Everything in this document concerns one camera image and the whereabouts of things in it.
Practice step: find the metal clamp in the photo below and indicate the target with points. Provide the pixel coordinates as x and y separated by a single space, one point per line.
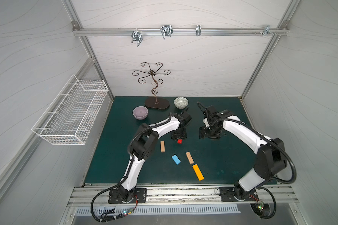
266 32
136 36
166 31
198 30

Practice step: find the yellow block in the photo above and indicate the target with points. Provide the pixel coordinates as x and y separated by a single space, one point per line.
198 172

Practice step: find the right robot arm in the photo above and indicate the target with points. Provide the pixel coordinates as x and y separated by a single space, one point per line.
268 161

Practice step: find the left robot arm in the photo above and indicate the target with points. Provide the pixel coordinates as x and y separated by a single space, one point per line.
143 145

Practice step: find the natural wood block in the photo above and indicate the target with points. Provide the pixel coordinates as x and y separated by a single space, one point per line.
162 145
190 159

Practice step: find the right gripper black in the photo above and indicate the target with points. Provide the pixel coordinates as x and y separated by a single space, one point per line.
210 132

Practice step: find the metal clamp far left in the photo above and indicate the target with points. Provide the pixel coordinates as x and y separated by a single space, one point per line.
136 36

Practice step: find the white vent strip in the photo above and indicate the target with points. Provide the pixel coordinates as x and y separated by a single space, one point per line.
207 209

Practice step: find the blue block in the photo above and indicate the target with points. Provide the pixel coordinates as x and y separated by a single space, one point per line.
176 159

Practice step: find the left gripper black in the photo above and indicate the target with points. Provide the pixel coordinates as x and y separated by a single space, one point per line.
179 133

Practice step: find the purple bowl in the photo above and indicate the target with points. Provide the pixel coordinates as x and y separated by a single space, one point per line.
140 112

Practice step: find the white wire basket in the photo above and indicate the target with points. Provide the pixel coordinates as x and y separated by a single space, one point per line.
70 117

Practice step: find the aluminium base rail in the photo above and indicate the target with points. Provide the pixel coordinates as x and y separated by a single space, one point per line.
157 194

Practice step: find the brown metal jewelry stand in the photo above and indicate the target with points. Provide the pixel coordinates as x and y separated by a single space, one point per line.
153 75

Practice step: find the patterned white green bowl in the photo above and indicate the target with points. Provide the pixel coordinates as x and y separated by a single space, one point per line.
181 102

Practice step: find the aluminium crossbar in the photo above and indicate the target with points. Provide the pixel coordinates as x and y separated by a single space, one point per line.
184 32

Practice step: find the metal clamp far right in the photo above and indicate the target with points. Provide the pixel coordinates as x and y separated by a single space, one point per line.
266 32

